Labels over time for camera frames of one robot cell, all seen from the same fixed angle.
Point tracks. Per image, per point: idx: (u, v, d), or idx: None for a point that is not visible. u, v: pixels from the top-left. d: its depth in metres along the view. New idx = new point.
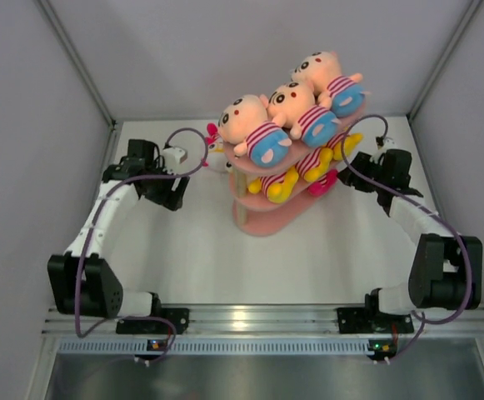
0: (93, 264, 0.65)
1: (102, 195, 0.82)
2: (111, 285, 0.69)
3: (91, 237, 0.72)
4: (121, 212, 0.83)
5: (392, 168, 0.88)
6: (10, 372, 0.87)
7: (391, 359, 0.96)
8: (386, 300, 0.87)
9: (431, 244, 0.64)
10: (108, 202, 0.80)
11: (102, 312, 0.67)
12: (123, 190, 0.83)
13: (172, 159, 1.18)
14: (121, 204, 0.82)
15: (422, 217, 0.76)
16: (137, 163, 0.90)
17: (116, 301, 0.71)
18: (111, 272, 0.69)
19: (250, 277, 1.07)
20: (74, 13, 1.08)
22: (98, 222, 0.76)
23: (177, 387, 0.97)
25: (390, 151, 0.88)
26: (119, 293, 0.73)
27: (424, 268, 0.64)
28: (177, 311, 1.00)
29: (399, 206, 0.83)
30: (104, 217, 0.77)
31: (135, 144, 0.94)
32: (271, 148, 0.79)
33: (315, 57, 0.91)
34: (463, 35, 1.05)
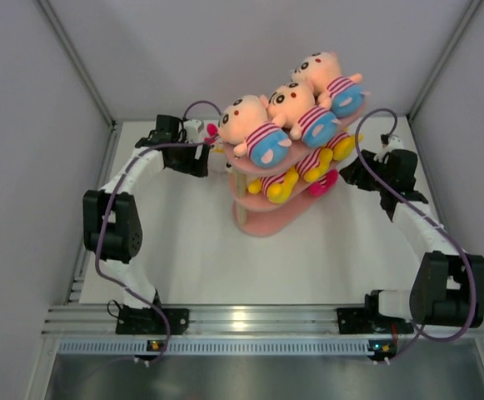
0: (122, 200, 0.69)
1: (136, 153, 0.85)
2: (134, 224, 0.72)
3: (122, 181, 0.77)
4: (149, 172, 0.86)
5: (398, 170, 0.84)
6: (11, 372, 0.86)
7: (391, 359, 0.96)
8: (387, 302, 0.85)
9: (434, 264, 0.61)
10: (140, 160, 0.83)
11: (122, 249, 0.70)
12: (153, 153, 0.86)
13: (192, 129, 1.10)
14: (151, 164, 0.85)
15: (426, 228, 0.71)
16: (163, 137, 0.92)
17: (136, 244, 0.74)
18: (135, 214, 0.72)
19: (250, 276, 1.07)
20: (75, 14, 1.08)
22: (131, 172, 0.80)
23: (177, 388, 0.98)
25: (396, 152, 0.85)
26: (140, 237, 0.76)
27: (426, 287, 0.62)
28: (177, 311, 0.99)
29: (401, 213, 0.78)
30: (136, 168, 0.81)
31: (162, 119, 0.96)
32: (271, 148, 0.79)
33: (315, 57, 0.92)
34: (462, 35, 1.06)
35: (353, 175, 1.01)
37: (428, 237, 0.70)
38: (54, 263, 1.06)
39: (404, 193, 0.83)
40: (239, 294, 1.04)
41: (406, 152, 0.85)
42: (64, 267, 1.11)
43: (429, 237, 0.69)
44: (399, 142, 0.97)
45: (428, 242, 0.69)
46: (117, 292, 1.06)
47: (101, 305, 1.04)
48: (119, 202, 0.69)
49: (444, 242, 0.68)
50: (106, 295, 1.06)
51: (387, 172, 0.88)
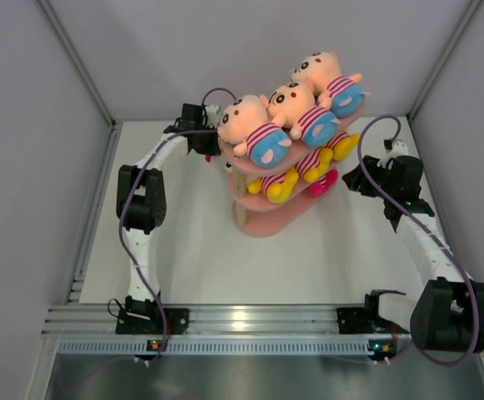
0: (153, 174, 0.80)
1: (164, 137, 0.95)
2: (161, 197, 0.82)
3: (152, 160, 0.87)
4: (175, 157, 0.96)
5: (403, 178, 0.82)
6: (11, 372, 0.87)
7: (390, 358, 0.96)
8: (390, 304, 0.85)
9: (439, 292, 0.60)
10: (167, 143, 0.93)
11: (150, 217, 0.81)
12: (180, 139, 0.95)
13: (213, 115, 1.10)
14: (177, 148, 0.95)
15: (431, 250, 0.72)
16: (187, 124, 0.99)
17: (161, 216, 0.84)
18: (162, 189, 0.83)
19: (250, 276, 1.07)
20: (74, 13, 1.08)
22: (160, 154, 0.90)
23: (177, 388, 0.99)
25: (401, 161, 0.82)
26: (165, 211, 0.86)
27: (429, 317, 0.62)
28: (177, 311, 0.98)
29: (405, 227, 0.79)
30: (164, 151, 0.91)
31: (187, 108, 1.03)
32: (271, 148, 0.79)
33: (315, 57, 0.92)
34: (462, 35, 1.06)
35: (356, 182, 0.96)
37: (433, 259, 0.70)
38: (54, 264, 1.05)
39: (410, 202, 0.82)
40: (238, 294, 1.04)
41: (411, 160, 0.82)
42: (64, 267, 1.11)
43: (433, 260, 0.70)
44: (404, 147, 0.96)
45: (433, 265, 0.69)
46: (118, 292, 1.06)
47: (101, 305, 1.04)
48: (150, 176, 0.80)
49: (449, 265, 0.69)
50: (106, 294, 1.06)
51: (391, 179, 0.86)
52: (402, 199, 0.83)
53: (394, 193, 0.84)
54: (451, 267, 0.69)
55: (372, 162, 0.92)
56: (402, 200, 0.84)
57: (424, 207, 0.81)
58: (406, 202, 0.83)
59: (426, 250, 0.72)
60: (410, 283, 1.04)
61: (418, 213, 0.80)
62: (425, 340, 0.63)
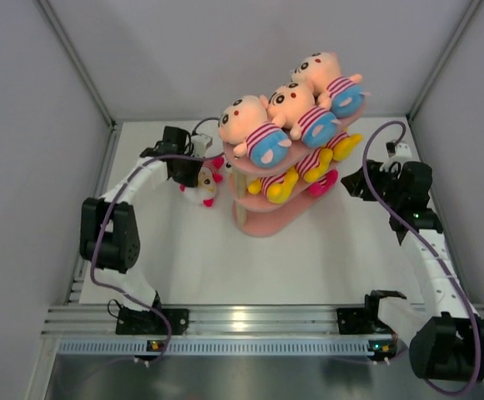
0: (122, 211, 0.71)
1: (140, 162, 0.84)
2: (132, 235, 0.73)
3: (123, 190, 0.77)
4: (152, 183, 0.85)
5: (411, 187, 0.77)
6: (11, 372, 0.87)
7: (390, 359, 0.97)
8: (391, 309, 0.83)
9: (441, 327, 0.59)
10: (143, 169, 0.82)
11: (118, 258, 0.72)
12: (157, 165, 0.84)
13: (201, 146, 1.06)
14: (154, 175, 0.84)
15: (436, 277, 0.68)
16: (169, 148, 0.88)
17: (132, 255, 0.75)
18: (134, 227, 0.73)
19: (250, 277, 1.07)
20: (74, 13, 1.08)
22: (132, 182, 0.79)
23: (177, 388, 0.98)
25: (409, 169, 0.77)
26: (137, 247, 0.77)
27: (429, 351, 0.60)
28: (177, 312, 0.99)
29: (408, 245, 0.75)
30: (138, 178, 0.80)
31: (170, 131, 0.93)
32: (271, 148, 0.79)
33: (315, 57, 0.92)
34: (462, 34, 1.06)
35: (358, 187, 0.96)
37: (437, 288, 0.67)
38: (53, 264, 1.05)
39: (418, 215, 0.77)
40: (238, 294, 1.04)
41: (419, 168, 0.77)
42: (64, 267, 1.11)
43: (438, 289, 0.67)
44: (407, 148, 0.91)
45: (437, 297, 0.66)
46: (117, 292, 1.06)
47: (102, 305, 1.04)
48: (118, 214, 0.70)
49: (454, 297, 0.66)
50: (106, 295, 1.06)
51: (397, 187, 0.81)
52: (411, 211, 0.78)
53: (401, 204, 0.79)
54: (456, 299, 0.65)
55: (375, 168, 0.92)
56: (410, 211, 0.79)
57: (433, 220, 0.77)
58: (415, 214, 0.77)
59: (431, 277, 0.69)
60: (410, 282, 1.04)
61: (423, 231, 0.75)
62: (425, 369, 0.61)
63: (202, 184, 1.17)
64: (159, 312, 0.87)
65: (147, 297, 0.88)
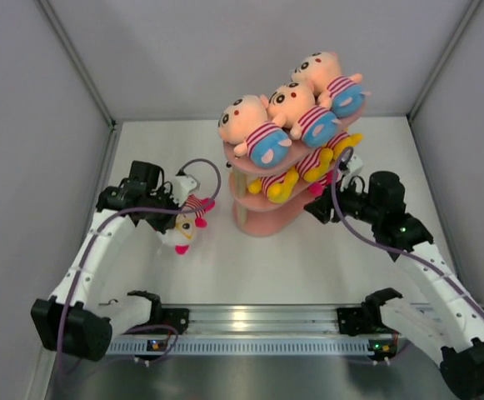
0: (77, 315, 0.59)
1: (92, 230, 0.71)
2: (98, 327, 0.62)
3: (77, 282, 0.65)
4: (115, 247, 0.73)
5: (386, 202, 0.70)
6: (11, 373, 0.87)
7: (390, 358, 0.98)
8: (394, 316, 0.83)
9: (478, 359, 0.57)
10: (98, 242, 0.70)
11: (90, 357, 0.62)
12: (118, 222, 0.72)
13: (180, 187, 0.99)
14: (115, 239, 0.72)
15: (451, 300, 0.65)
16: (137, 187, 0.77)
17: (106, 341, 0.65)
18: (98, 318, 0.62)
19: (251, 276, 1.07)
20: (74, 14, 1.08)
22: (87, 264, 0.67)
23: (177, 388, 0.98)
25: (380, 184, 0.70)
26: (109, 332, 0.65)
27: (473, 382, 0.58)
28: (177, 311, 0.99)
29: (406, 266, 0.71)
30: (94, 254, 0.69)
31: (137, 167, 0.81)
32: (271, 148, 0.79)
33: (315, 57, 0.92)
34: (462, 34, 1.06)
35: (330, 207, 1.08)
37: (456, 312, 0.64)
38: (54, 264, 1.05)
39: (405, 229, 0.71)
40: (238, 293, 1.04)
41: (387, 179, 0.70)
42: (65, 267, 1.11)
43: (457, 313, 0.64)
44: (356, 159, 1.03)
45: (461, 324, 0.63)
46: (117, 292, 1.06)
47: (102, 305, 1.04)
48: (73, 319, 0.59)
49: (475, 317, 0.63)
50: (106, 294, 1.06)
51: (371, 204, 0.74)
52: (395, 225, 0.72)
53: (381, 221, 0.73)
54: (477, 319, 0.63)
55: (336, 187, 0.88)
56: (394, 226, 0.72)
57: (421, 229, 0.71)
58: (401, 227, 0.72)
59: (446, 301, 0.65)
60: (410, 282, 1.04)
61: (418, 246, 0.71)
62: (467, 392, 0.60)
63: (180, 226, 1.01)
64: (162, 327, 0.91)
65: (142, 314, 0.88)
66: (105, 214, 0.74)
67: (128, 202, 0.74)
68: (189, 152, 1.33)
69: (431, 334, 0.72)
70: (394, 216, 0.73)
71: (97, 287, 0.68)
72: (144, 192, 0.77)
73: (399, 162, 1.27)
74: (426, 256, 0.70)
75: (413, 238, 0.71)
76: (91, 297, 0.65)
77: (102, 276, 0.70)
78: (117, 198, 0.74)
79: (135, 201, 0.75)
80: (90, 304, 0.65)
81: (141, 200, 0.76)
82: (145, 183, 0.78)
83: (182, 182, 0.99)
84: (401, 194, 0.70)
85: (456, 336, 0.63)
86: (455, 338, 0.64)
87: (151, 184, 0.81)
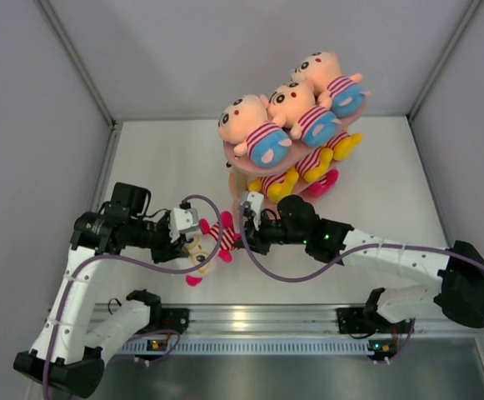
0: (59, 372, 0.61)
1: (67, 277, 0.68)
2: (85, 372, 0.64)
3: (55, 336, 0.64)
4: (97, 287, 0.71)
5: (305, 224, 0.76)
6: (11, 372, 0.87)
7: (390, 359, 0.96)
8: (391, 308, 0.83)
9: (456, 284, 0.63)
10: (74, 291, 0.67)
11: (82, 397, 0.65)
12: (93, 265, 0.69)
13: (175, 222, 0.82)
14: (93, 282, 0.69)
15: (401, 256, 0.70)
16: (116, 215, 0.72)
17: (98, 374, 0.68)
18: (83, 366, 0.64)
19: (250, 276, 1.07)
20: (74, 14, 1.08)
22: (65, 314, 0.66)
23: (177, 388, 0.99)
25: (291, 213, 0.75)
26: (98, 368, 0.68)
27: (475, 307, 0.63)
28: (177, 311, 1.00)
29: (351, 258, 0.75)
30: (71, 302, 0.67)
31: (121, 190, 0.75)
32: (271, 148, 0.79)
33: (315, 57, 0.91)
34: (462, 34, 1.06)
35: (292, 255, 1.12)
37: (411, 262, 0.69)
38: (54, 264, 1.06)
39: (328, 235, 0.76)
40: (239, 293, 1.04)
41: (295, 203, 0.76)
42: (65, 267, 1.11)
43: (412, 263, 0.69)
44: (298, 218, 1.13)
45: (423, 270, 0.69)
46: (117, 292, 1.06)
47: (101, 305, 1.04)
48: (55, 377, 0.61)
49: (425, 254, 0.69)
50: (106, 294, 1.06)
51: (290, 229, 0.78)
52: (319, 237, 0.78)
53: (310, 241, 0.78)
54: (427, 255, 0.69)
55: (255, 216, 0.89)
56: (321, 235, 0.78)
57: (341, 226, 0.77)
58: (324, 234, 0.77)
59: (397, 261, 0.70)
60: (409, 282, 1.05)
61: (346, 239, 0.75)
62: (480, 319, 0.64)
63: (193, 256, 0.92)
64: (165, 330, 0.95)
65: (142, 321, 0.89)
66: (82, 252, 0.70)
67: (103, 232, 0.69)
68: (189, 152, 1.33)
69: (423, 297, 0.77)
70: (313, 227, 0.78)
71: (82, 333, 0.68)
72: (125, 219, 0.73)
73: (399, 162, 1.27)
74: (358, 240, 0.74)
75: (338, 239, 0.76)
76: (74, 347, 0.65)
77: (86, 318, 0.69)
78: (92, 229, 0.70)
79: (112, 232, 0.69)
80: (75, 352, 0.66)
81: (118, 229, 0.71)
82: (127, 208, 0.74)
83: (176, 217, 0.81)
84: (310, 212, 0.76)
85: (426, 280, 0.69)
86: (430, 284, 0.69)
87: (136, 208, 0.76)
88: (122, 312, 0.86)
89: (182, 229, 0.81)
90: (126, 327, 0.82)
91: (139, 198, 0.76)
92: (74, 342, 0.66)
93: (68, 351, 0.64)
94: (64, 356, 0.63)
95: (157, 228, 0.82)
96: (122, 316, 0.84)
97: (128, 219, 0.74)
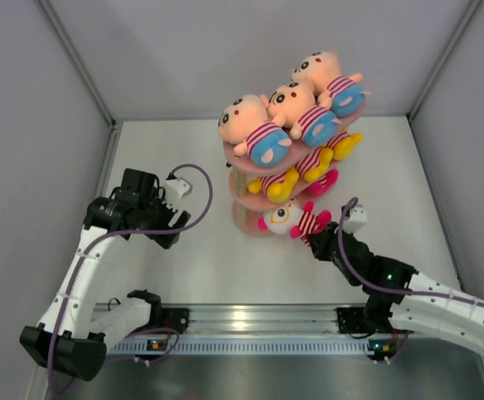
0: (65, 345, 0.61)
1: (79, 252, 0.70)
2: (90, 352, 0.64)
3: (64, 309, 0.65)
4: (106, 266, 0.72)
5: (361, 263, 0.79)
6: (10, 372, 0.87)
7: (391, 358, 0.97)
8: (408, 322, 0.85)
9: None
10: (86, 266, 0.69)
11: (84, 379, 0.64)
12: (106, 242, 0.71)
13: (174, 193, 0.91)
14: (103, 260, 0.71)
15: (472, 312, 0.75)
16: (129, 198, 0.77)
17: (100, 359, 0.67)
18: (89, 344, 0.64)
19: (250, 277, 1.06)
20: (73, 13, 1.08)
22: (75, 288, 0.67)
23: (177, 387, 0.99)
25: (349, 252, 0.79)
26: (102, 352, 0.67)
27: None
28: (177, 311, 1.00)
29: (415, 302, 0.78)
30: (82, 278, 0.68)
31: (130, 175, 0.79)
32: (271, 148, 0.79)
33: (315, 56, 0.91)
34: (462, 34, 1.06)
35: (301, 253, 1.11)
37: (482, 320, 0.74)
38: (54, 264, 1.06)
39: (391, 277, 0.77)
40: (240, 292, 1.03)
41: (353, 243, 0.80)
42: (66, 267, 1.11)
43: (483, 322, 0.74)
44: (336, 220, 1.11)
45: None
46: (117, 291, 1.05)
47: (101, 304, 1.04)
48: (61, 351, 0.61)
49: None
50: (106, 293, 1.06)
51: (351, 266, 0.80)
52: (381, 278, 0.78)
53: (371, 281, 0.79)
54: None
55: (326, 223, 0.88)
56: (382, 275, 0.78)
57: (402, 267, 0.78)
58: (386, 275, 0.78)
59: (468, 317, 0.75)
60: None
61: (413, 284, 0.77)
62: None
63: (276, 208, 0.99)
64: (164, 330, 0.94)
65: (142, 317, 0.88)
66: (94, 232, 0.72)
67: (116, 216, 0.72)
68: (190, 152, 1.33)
69: (464, 332, 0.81)
70: (371, 265, 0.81)
71: (89, 310, 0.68)
72: (135, 203, 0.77)
73: (399, 162, 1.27)
74: (426, 287, 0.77)
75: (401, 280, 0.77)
76: (81, 322, 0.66)
77: (93, 297, 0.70)
78: (105, 212, 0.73)
79: (124, 214, 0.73)
80: (81, 329, 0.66)
81: (130, 213, 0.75)
82: (137, 193, 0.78)
83: (172, 186, 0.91)
84: (366, 252, 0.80)
85: None
86: None
87: (144, 193, 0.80)
88: (122, 307, 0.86)
89: (183, 192, 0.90)
90: (127, 321, 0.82)
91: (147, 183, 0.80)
92: (82, 319, 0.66)
93: (76, 325, 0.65)
94: (72, 329, 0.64)
95: (159, 205, 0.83)
96: (124, 310, 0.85)
97: (139, 204, 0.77)
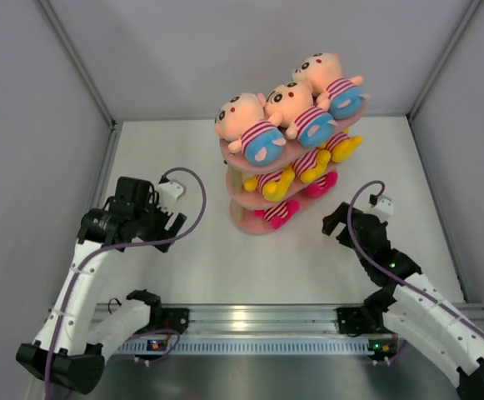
0: (62, 362, 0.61)
1: (74, 270, 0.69)
2: (87, 367, 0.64)
3: (59, 327, 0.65)
4: (101, 281, 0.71)
5: (372, 242, 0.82)
6: (10, 372, 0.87)
7: (390, 358, 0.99)
8: (398, 324, 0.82)
9: None
10: (79, 283, 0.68)
11: (83, 392, 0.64)
12: (100, 257, 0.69)
13: (169, 197, 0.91)
14: (98, 276, 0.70)
15: (451, 323, 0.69)
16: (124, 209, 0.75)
17: (99, 372, 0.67)
18: (87, 359, 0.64)
19: (251, 279, 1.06)
20: (72, 14, 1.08)
22: (69, 306, 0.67)
23: (177, 388, 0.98)
25: (362, 227, 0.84)
26: (101, 364, 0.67)
27: None
28: (177, 311, 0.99)
29: (405, 296, 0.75)
30: (77, 294, 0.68)
31: (125, 184, 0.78)
32: (265, 147, 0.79)
33: (315, 57, 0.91)
34: (462, 34, 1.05)
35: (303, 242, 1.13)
37: (458, 335, 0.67)
38: (54, 264, 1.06)
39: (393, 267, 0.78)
40: (239, 294, 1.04)
41: (369, 222, 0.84)
42: (65, 267, 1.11)
43: (458, 337, 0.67)
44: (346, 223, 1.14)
45: (461, 343, 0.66)
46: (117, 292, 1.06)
47: (102, 304, 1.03)
48: (58, 367, 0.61)
49: (474, 336, 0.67)
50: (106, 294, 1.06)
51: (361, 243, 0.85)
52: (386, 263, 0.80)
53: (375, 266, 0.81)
54: (477, 338, 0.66)
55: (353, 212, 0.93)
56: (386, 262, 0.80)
57: (409, 263, 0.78)
58: (390, 262, 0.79)
59: (445, 326, 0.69)
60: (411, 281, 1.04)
61: (411, 280, 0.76)
62: None
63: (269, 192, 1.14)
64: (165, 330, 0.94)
65: (142, 320, 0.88)
66: (88, 245, 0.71)
67: (110, 228, 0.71)
68: (190, 152, 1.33)
69: (444, 351, 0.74)
70: (383, 252, 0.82)
71: (85, 326, 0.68)
72: (129, 212, 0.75)
73: (399, 163, 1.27)
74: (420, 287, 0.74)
75: (404, 271, 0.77)
76: (77, 339, 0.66)
77: (89, 312, 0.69)
78: (99, 224, 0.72)
79: (118, 227, 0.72)
80: (77, 346, 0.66)
81: (125, 225, 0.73)
82: (132, 202, 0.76)
83: (167, 191, 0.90)
84: (382, 232, 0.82)
85: (462, 358, 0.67)
86: (463, 362, 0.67)
87: (139, 202, 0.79)
88: (122, 309, 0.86)
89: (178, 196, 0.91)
90: (126, 325, 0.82)
91: (141, 192, 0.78)
92: (77, 337, 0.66)
93: (72, 342, 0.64)
94: (67, 347, 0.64)
95: (154, 208, 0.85)
96: (123, 314, 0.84)
97: (134, 214, 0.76)
